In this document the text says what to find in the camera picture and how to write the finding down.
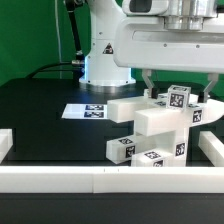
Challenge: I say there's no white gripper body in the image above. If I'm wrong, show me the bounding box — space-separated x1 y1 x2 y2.
113 15 224 73

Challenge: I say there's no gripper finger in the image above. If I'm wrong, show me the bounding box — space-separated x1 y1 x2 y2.
142 69 158 99
198 73 219 103

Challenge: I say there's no white tagged cube nut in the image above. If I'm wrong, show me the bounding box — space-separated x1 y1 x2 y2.
166 85 191 110

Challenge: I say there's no white chair back frame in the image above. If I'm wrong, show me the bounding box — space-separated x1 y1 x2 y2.
107 93 224 136

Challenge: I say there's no white chair seat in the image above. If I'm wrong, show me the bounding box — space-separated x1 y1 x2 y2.
133 88 189 167

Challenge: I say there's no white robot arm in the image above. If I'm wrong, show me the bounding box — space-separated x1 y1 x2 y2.
84 0 224 102

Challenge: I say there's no white right fence bar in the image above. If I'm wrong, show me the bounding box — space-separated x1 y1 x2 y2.
198 131 224 167

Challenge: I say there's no white fence bar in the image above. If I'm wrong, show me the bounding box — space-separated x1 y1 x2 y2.
0 129 13 163
0 166 224 193
198 131 224 167

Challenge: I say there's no white sheet with tags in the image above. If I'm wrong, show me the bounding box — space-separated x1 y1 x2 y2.
62 104 107 119

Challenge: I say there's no white left fence bar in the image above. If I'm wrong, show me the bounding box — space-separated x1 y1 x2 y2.
0 129 13 163

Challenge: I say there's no white front fence bar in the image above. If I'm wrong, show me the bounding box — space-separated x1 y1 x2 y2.
0 166 224 193

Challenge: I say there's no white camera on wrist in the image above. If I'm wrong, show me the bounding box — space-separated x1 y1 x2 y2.
122 0 169 15

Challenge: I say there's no black hose behind robot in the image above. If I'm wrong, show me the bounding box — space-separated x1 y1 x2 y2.
63 0 84 62

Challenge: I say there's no black cable at base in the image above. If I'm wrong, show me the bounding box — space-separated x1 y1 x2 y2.
25 59 86 80

